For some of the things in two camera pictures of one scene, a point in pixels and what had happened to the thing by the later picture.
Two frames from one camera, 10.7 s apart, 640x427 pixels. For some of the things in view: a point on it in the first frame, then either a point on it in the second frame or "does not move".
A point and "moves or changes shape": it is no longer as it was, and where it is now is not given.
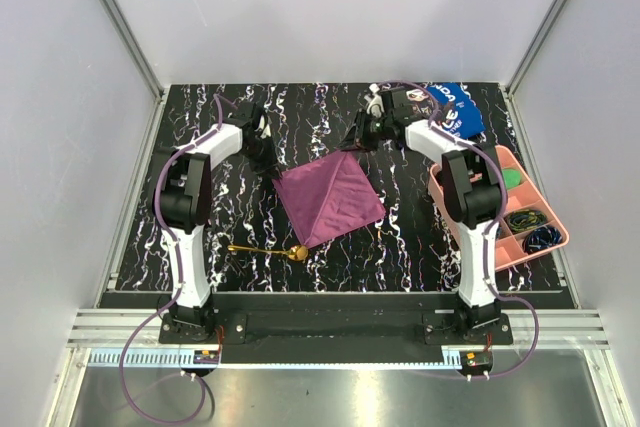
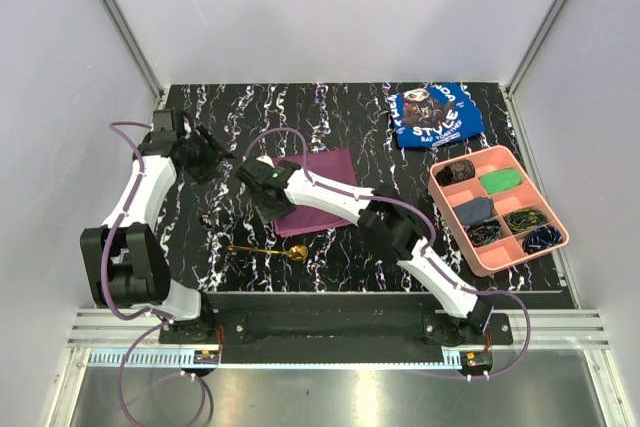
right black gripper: x=356 y=137 → x=268 y=214
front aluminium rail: x=559 y=328 does not move
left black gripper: x=269 y=167 → x=214 y=152
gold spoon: x=296 y=253 does not move
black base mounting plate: x=340 y=322 does not move
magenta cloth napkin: x=328 y=198 moves or changes shape
